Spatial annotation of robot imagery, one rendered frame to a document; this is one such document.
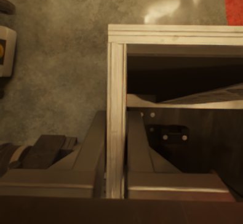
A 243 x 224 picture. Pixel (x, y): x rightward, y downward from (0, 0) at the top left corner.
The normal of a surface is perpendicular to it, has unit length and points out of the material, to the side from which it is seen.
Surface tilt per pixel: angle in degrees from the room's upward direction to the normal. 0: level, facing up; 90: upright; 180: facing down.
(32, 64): 0
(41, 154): 71
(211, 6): 0
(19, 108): 0
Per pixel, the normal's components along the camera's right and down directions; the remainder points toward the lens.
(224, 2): -0.02, 0.13
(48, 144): 0.01, -0.90
